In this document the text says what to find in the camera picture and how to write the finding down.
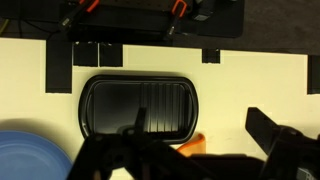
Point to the black ridged grill tray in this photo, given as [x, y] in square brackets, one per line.
[116, 103]

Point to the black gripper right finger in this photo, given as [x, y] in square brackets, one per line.
[290, 150]

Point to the short black tape piece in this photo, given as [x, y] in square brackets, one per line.
[85, 54]
[111, 54]
[211, 56]

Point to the blue round plate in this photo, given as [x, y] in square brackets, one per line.
[30, 156]

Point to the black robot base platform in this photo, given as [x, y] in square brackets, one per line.
[133, 23]

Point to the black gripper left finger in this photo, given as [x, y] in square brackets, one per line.
[110, 156]

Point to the orange cloth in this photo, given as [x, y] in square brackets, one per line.
[195, 146]

